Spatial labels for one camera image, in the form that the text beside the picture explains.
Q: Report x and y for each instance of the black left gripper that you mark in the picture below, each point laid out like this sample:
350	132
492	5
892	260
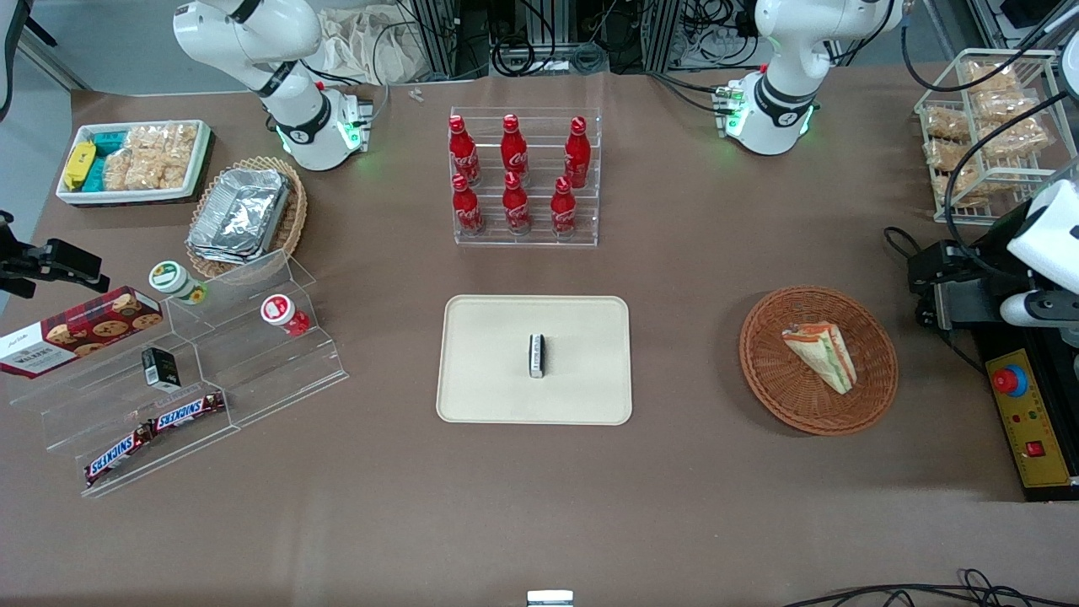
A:
971	297

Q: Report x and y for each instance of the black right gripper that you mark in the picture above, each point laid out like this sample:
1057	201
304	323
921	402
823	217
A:
17	268

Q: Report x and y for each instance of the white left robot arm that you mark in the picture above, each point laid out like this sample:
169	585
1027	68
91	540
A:
784	76

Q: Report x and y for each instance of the wrapped triangular sandwich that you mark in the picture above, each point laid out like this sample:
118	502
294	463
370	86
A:
824	354

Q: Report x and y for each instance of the round brown wicker basket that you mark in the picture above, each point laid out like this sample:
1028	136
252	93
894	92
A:
775	379

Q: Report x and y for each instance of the oval light wicker basket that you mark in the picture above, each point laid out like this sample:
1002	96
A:
293	215

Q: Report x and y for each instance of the beige rectangular tray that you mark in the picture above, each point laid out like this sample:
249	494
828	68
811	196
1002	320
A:
489	362

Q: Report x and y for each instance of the red tartan Walkers cookie box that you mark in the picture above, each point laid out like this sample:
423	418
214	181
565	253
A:
76	333

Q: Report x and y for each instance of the white rectangular snack bin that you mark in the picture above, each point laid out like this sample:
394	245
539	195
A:
72	196

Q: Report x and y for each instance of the clear bagged snack pack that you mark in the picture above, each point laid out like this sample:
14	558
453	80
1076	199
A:
995	77
944	122
957	185
1011	126

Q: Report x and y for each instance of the yellow snack packet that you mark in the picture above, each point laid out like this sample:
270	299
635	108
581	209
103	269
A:
79	164

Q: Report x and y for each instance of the red emergency stop button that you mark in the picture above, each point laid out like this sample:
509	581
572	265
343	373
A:
1008	381

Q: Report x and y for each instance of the green lid white cup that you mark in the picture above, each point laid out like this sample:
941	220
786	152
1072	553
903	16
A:
173	280

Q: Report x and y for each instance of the teal snack packet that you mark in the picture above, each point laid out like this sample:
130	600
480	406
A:
106	152

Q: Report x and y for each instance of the small black carton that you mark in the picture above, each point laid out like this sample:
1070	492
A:
160	368

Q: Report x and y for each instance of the clear rice cracker pack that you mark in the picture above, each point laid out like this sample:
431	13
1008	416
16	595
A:
156	156

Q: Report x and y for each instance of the yellow black control box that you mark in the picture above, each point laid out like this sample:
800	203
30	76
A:
1033	421

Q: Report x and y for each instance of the Snickers chocolate bar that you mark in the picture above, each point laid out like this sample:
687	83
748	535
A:
118	455
187	411

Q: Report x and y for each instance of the stacked aluminium foil containers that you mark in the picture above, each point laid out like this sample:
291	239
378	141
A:
240	215

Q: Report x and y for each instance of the clear acrylic stepped stand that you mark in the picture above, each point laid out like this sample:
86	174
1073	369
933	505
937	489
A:
253	371

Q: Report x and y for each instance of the red lid white cup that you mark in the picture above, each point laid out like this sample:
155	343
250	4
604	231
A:
280	312

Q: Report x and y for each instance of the red Coca-Cola bottle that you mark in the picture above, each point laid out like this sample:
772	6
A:
577	156
516	206
513	150
463	152
563	211
467	209

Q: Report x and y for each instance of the beige cloth bag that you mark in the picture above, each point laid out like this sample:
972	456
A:
371	46

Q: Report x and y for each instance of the small black white packet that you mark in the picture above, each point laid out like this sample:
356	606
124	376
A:
537	356

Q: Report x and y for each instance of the clear acrylic bottle rack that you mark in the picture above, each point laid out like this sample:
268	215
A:
523	240

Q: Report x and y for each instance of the small white edge block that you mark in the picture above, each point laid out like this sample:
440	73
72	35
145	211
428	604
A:
550	598

